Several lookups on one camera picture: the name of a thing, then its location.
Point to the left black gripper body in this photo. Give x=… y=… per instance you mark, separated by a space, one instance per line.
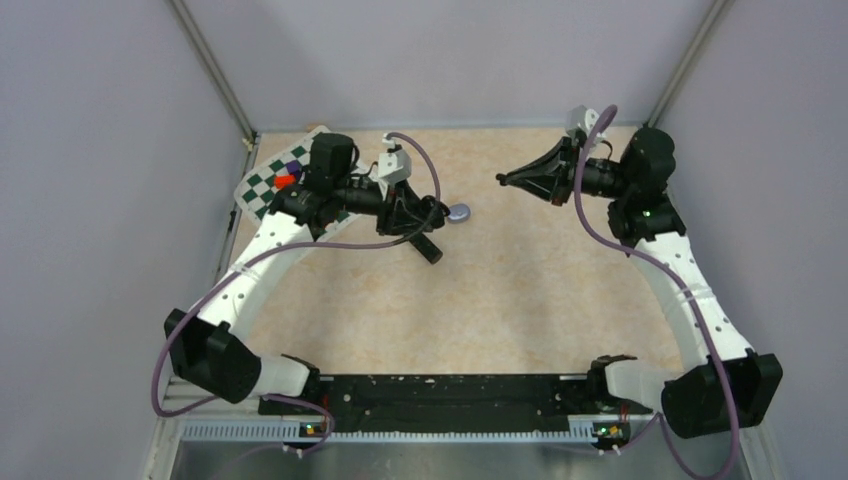
x=388 y=219

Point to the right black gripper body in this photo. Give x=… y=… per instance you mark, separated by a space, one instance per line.
x=571 y=191

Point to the lavender earbud charging case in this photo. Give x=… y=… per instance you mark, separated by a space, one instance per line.
x=459 y=213

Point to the black earbud charging case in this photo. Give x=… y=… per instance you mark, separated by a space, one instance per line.
x=436 y=210

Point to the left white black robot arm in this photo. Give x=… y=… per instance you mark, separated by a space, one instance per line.
x=206 y=345

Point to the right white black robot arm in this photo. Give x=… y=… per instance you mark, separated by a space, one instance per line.
x=724 y=380

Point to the black silver microphone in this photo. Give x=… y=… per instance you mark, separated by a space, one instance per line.
x=426 y=248

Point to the red block upper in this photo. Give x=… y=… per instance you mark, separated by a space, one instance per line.
x=282 y=181

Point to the green white chessboard mat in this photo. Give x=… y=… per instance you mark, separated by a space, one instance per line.
x=258 y=187

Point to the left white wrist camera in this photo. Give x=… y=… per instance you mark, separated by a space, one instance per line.
x=394 y=164

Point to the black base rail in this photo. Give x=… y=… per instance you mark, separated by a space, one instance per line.
x=470 y=403

